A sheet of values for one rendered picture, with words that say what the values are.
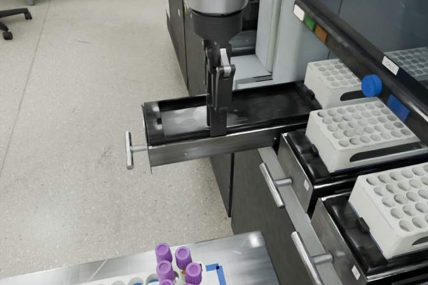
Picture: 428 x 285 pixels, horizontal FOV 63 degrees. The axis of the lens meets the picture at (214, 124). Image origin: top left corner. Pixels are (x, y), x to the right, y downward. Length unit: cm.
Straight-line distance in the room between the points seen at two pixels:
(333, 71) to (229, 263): 45
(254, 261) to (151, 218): 107
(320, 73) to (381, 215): 33
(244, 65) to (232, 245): 60
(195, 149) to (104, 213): 98
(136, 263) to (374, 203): 32
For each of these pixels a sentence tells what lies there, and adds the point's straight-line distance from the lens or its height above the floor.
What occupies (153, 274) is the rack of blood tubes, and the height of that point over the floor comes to 88.
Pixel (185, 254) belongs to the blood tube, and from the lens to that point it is 36.
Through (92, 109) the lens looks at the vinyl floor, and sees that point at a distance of 213.
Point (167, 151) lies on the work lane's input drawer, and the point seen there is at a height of 79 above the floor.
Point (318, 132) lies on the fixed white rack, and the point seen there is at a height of 85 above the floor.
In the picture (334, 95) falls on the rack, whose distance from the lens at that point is 71.
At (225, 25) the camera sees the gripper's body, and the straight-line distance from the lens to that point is 51.
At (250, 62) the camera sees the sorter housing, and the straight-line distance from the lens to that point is 101.
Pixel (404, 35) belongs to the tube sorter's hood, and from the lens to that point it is 49.
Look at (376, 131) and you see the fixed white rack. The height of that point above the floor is 87.
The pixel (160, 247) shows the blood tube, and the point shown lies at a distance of 36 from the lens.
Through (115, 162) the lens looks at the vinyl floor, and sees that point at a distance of 177.
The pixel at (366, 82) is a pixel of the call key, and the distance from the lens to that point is 51.
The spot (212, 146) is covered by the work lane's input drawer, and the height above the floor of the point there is 78.
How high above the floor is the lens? 125
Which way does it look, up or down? 41 degrees down
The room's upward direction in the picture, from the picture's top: straight up
